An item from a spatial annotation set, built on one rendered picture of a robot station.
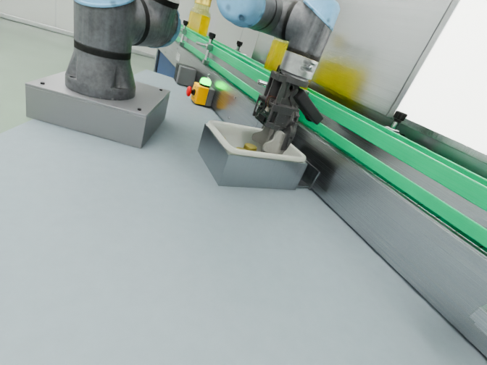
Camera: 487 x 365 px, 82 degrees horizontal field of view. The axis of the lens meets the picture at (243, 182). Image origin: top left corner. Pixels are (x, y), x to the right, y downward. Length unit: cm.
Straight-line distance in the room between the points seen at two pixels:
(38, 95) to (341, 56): 86
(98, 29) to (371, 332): 73
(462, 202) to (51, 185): 68
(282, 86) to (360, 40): 44
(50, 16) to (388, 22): 620
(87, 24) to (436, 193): 75
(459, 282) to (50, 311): 57
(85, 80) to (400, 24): 80
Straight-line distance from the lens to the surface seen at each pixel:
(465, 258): 59
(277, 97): 65
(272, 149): 68
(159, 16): 81
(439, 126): 82
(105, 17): 71
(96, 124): 72
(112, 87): 73
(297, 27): 65
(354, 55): 103
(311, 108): 71
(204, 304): 39
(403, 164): 65
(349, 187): 70
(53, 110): 75
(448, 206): 61
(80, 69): 74
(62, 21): 671
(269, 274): 46
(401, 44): 94
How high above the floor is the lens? 105
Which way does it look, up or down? 26 degrees down
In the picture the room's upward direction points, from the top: 20 degrees clockwise
